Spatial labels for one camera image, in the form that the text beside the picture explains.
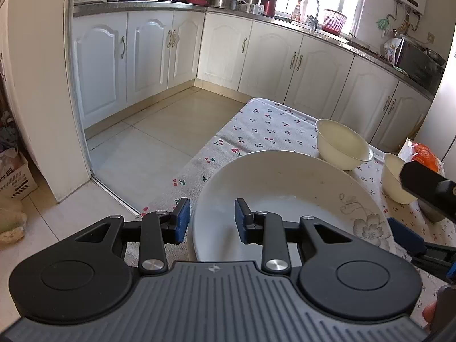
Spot white kitchen base cabinets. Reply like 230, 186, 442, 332
71, 7, 433, 154

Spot white refrigerator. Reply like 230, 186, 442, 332
413, 25, 456, 179

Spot pink plastic basket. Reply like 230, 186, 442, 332
322, 9, 348, 36

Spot pile of clothes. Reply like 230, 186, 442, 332
0, 112, 18, 154

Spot cherry print tablecloth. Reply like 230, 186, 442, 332
137, 97, 456, 328

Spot printed snack bag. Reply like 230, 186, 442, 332
383, 38, 404, 66

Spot clear plastic bag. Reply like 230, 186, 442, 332
0, 199, 29, 243

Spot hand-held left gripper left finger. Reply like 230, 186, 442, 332
73, 198, 192, 276

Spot white plastic laundry basket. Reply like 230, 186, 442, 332
0, 151, 39, 200

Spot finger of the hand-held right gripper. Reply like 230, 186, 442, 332
386, 217, 456, 287
399, 160, 456, 227

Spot black microwave oven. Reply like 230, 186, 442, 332
396, 39, 446, 91

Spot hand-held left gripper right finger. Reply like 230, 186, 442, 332
234, 198, 343, 275

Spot white cupboard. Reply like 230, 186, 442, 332
0, 0, 15, 129

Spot person's right hand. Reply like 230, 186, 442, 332
422, 301, 439, 333

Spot orange snack packet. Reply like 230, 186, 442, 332
397, 138, 446, 177

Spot white flower print plate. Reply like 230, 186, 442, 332
192, 150, 392, 262

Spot chrome faucet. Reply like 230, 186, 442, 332
299, 0, 320, 31

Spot steel basin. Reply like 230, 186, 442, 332
206, 0, 246, 11

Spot cream bowl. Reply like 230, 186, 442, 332
381, 153, 419, 205
315, 119, 374, 171

